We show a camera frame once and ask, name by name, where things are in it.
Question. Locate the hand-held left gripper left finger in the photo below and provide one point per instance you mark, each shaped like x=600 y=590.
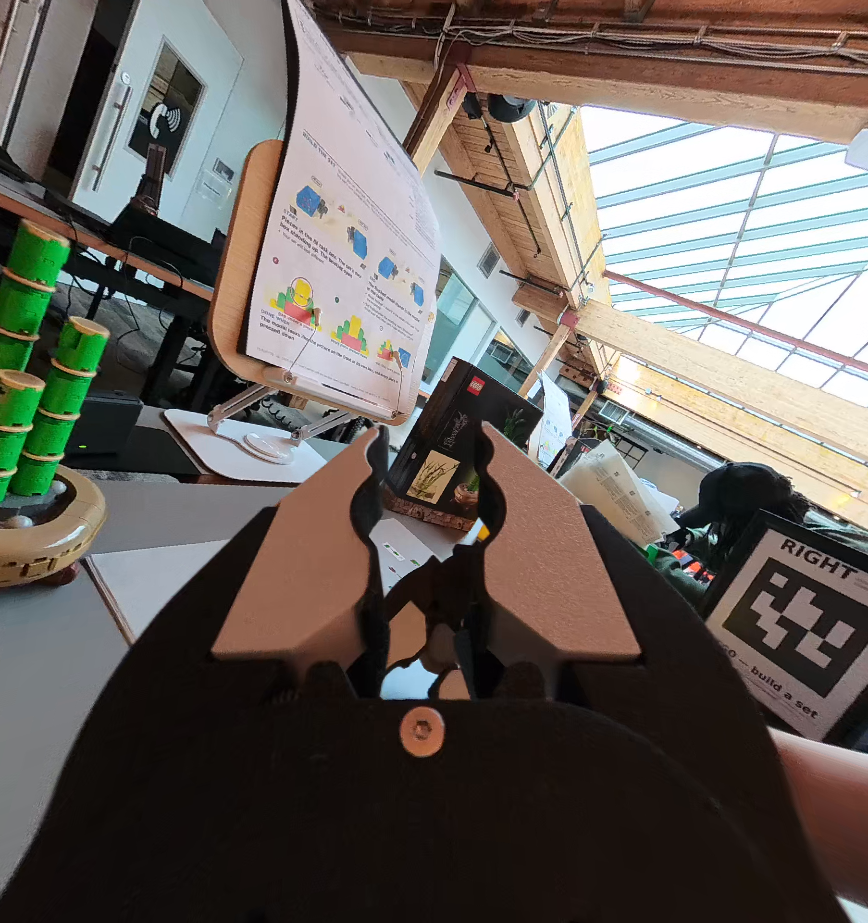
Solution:
x=297 y=577

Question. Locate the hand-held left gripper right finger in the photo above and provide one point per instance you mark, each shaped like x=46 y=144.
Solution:
x=556 y=577

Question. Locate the person's left forearm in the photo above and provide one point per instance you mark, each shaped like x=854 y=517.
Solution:
x=845 y=815

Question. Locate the black lego box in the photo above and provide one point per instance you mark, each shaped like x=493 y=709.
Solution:
x=448 y=425

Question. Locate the green bamboo lego model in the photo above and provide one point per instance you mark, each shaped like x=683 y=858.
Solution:
x=37 y=256

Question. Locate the stack of papers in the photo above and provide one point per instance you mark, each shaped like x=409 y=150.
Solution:
x=621 y=490

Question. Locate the printed instruction sheet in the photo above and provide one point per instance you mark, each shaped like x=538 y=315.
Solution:
x=347 y=216
x=555 y=418

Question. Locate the black box device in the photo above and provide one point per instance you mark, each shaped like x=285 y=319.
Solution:
x=106 y=422

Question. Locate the black framed marker sign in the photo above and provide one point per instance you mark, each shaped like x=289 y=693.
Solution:
x=802 y=620

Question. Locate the wooden background desk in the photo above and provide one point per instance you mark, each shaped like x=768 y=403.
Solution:
x=153 y=268

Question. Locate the black case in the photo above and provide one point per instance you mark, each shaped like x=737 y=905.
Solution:
x=167 y=241

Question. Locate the brown tower model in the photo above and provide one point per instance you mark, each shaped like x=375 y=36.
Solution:
x=151 y=180

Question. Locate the black ceiling speaker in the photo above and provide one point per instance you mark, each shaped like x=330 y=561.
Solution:
x=512 y=108

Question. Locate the white door with window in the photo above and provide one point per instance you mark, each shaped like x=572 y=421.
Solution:
x=210 y=108

